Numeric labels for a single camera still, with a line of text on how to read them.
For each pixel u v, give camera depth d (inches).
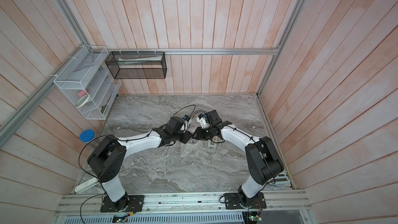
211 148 34.7
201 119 32.9
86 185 30.0
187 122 32.2
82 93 32.6
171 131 27.6
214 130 26.3
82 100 32.2
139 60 35.2
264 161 18.0
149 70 42.6
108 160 18.4
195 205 29.1
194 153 35.4
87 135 29.8
